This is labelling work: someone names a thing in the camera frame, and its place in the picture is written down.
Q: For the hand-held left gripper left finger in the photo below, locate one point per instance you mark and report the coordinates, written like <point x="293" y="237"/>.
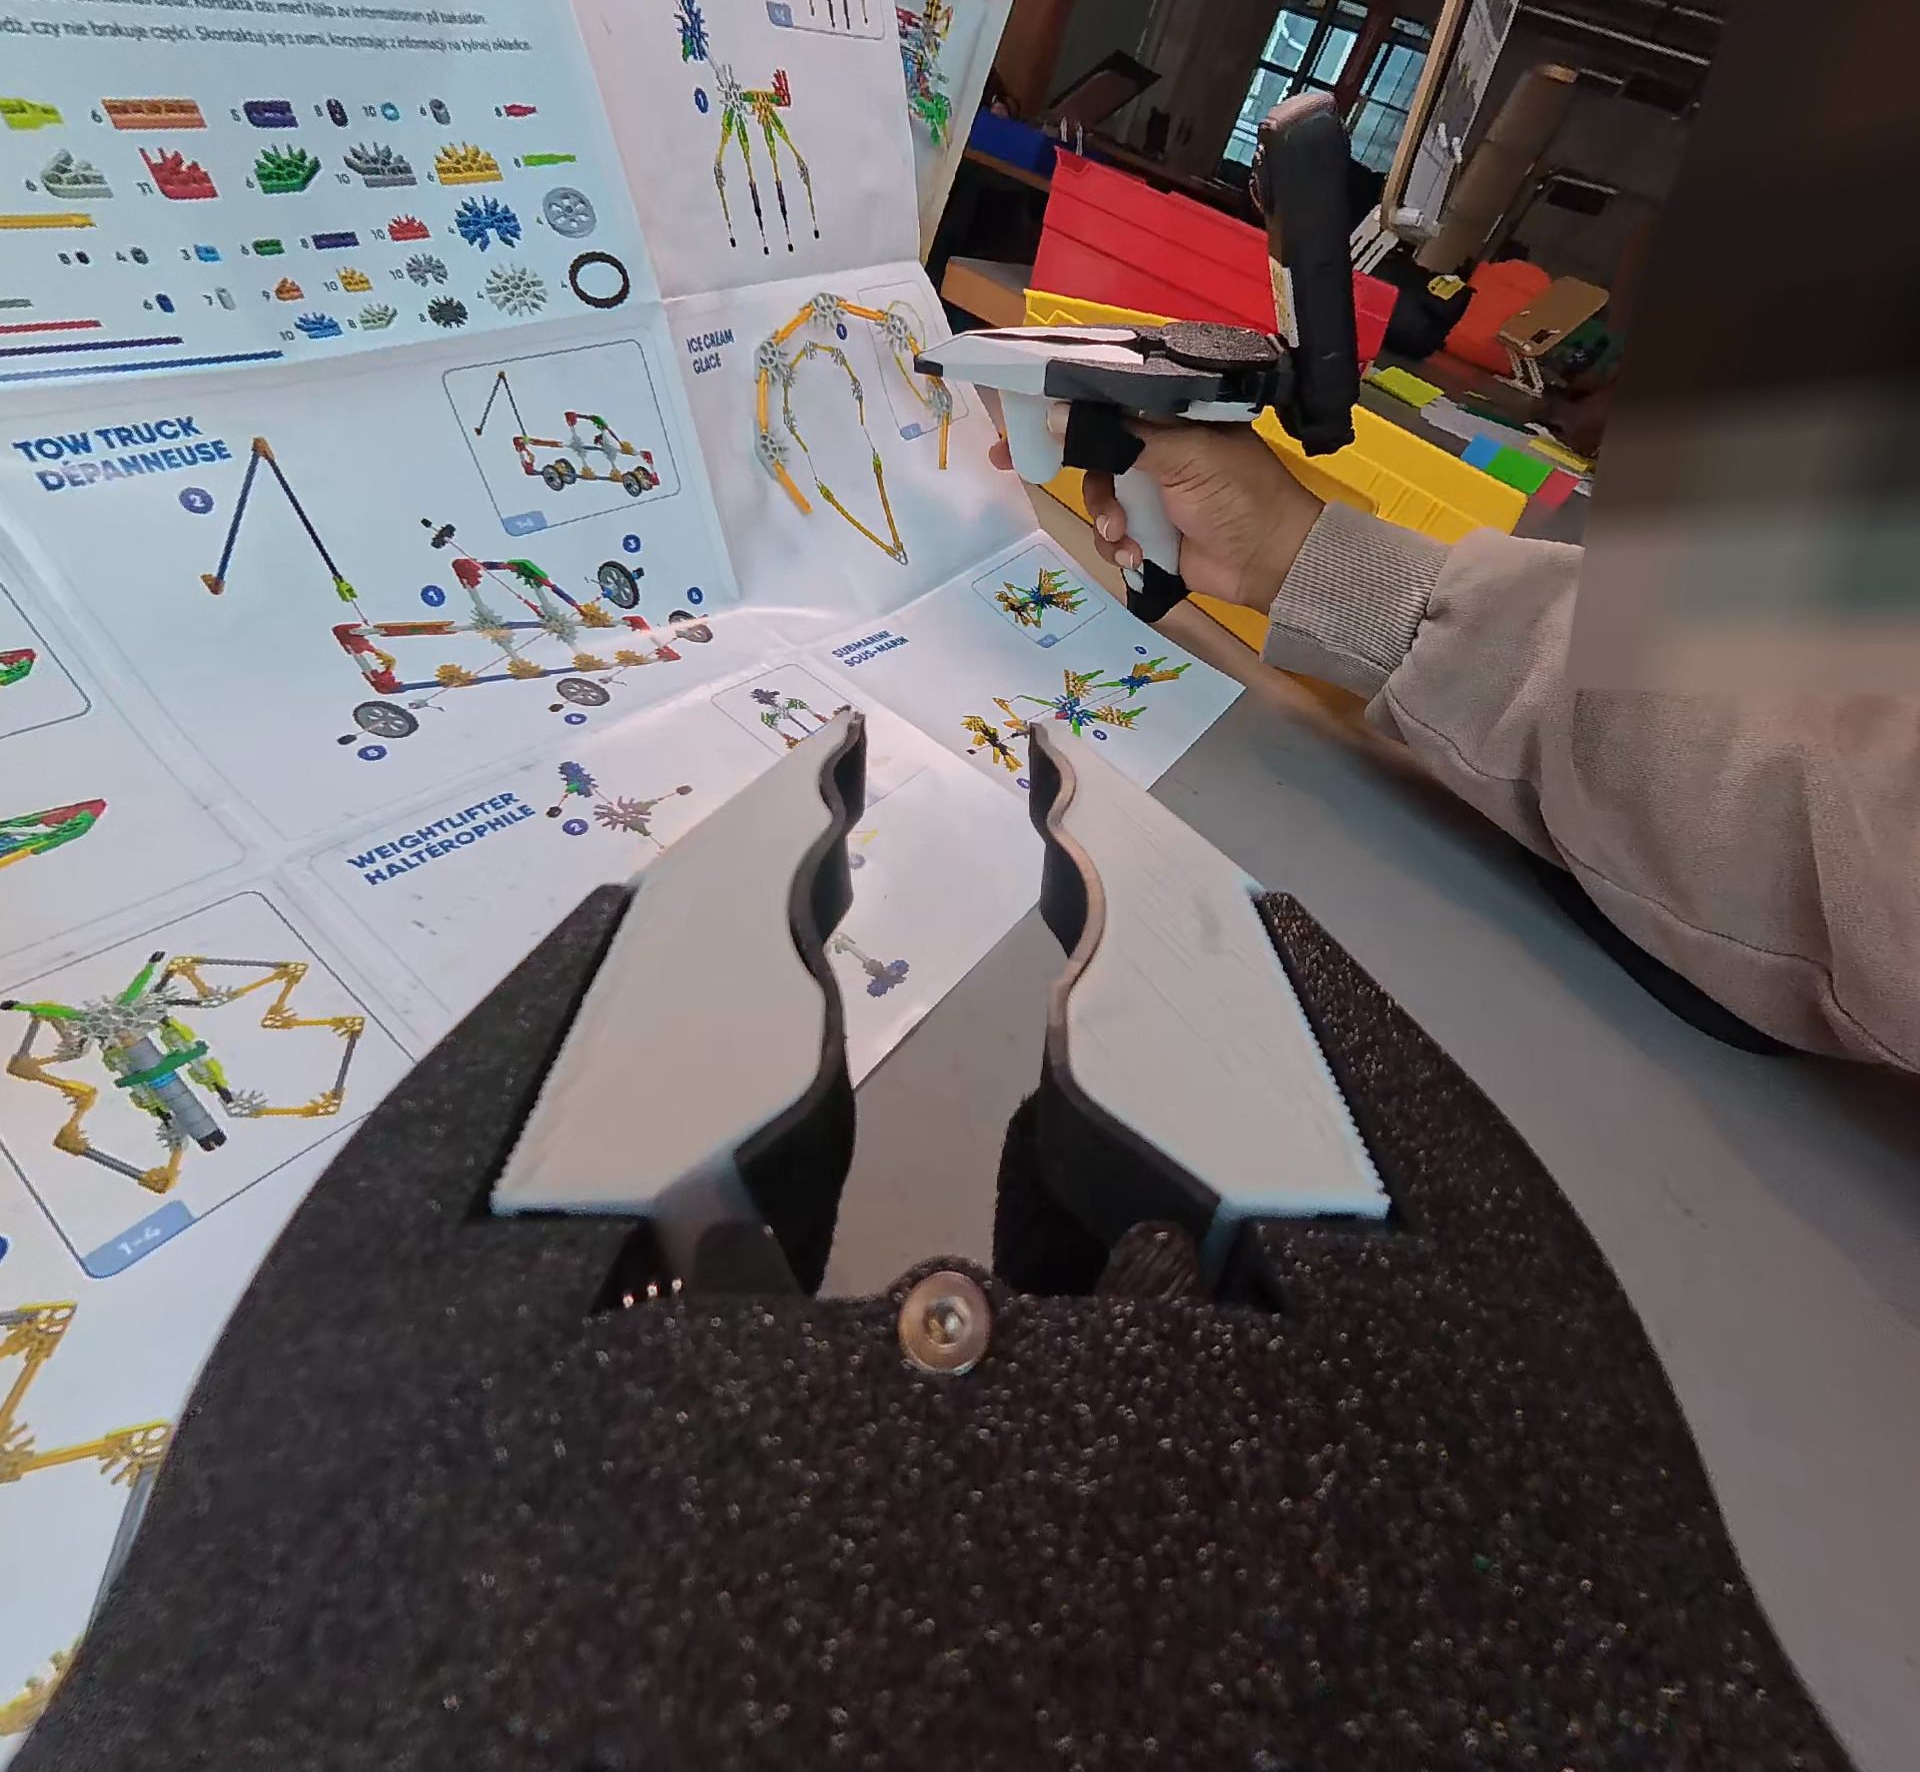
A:
<point x="676" y="1037"/>

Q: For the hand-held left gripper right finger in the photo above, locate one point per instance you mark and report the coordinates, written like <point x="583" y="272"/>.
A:
<point x="1215" y="1037"/>

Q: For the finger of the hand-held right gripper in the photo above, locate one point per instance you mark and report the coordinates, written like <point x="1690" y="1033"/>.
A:
<point x="1080" y="343"/>
<point x="990" y="378"/>

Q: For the yellow plastic box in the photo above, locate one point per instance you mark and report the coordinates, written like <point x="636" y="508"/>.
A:
<point x="1411" y="474"/>

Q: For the person's right forearm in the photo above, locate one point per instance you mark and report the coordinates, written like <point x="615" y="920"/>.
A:
<point x="1725" y="827"/>

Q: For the person's right hand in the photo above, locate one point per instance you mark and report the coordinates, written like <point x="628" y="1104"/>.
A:
<point x="1230" y="514"/>

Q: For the light wooden side table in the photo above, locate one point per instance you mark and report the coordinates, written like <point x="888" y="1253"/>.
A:
<point x="982" y="286"/>

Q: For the red plastic bin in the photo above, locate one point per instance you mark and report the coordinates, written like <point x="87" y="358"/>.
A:
<point x="1170" y="241"/>

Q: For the blue plastic bin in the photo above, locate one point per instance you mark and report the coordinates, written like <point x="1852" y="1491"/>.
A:
<point x="1005" y="138"/>

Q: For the orange container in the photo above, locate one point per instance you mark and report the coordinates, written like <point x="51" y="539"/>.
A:
<point x="1493" y="309"/>

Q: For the green flat block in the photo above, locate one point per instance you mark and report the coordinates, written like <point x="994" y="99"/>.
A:
<point x="1509" y="462"/>

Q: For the white building instruction sheet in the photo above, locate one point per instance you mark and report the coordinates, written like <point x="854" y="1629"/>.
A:
<point x="705" y="227"/>

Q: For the smartphone on stand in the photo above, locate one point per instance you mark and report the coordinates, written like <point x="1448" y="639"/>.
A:
<point x="1553" y="318"/>

